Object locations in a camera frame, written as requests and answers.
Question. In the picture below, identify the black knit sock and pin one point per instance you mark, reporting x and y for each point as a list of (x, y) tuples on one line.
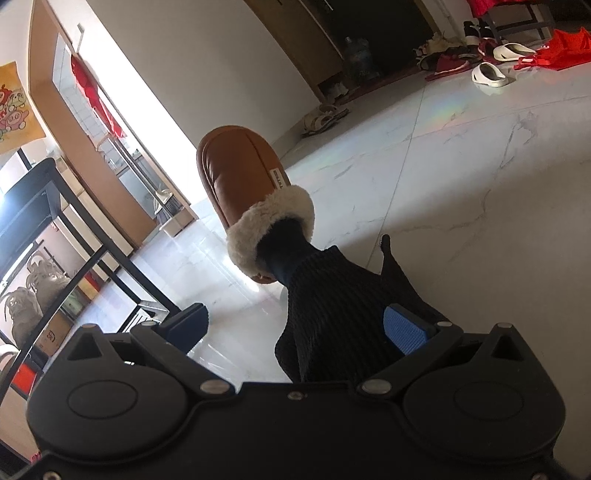
[(341, 314)]

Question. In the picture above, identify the black and white sneaker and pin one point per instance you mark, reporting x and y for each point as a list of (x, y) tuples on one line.
[(478, 30)]

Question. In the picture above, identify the black metal table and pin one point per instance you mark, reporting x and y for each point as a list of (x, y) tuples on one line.
[(55, 258)]

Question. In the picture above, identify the yellow cartoon wall poster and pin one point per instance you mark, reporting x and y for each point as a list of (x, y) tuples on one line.
[(14, 108)]

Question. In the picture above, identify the water jug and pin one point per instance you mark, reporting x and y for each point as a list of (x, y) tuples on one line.
[(358, 57)]

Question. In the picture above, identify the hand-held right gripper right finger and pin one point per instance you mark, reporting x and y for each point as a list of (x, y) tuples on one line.
[(406, 330)]

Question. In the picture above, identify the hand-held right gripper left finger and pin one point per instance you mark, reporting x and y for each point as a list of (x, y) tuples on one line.
[(184, 325)]

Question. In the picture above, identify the red hanging cloth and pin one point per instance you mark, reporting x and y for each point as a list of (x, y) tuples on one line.
[(94, 94)]

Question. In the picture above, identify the brown fur-lined slipper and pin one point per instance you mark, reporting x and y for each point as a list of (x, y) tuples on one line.
[(235, 177)]

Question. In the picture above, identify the dark red sneaker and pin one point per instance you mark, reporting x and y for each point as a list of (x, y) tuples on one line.
[(450, 62)]

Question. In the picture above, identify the grey sneaker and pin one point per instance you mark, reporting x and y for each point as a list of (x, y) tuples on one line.
[(48, 281), (21, 314)]

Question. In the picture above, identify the white slide sandal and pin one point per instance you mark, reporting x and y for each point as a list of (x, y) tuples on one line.
[(490, 74), (512, 51)]

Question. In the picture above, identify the dark wooden cabinet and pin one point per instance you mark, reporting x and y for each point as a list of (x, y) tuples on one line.
[(332, 41)]

